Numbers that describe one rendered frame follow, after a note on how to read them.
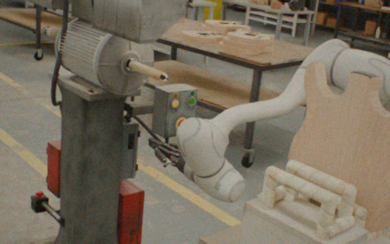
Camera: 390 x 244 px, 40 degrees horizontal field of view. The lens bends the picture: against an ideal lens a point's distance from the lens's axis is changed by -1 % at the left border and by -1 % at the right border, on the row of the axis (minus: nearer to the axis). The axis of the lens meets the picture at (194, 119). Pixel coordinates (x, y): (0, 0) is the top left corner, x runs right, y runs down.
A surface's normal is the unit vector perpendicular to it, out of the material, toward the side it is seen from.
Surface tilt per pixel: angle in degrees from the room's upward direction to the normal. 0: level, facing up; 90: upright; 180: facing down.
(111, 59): 88
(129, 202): 90
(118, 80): 96
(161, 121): 90
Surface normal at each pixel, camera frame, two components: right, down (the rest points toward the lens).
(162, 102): -0.76, 0.13
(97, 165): 0.63, 0.30
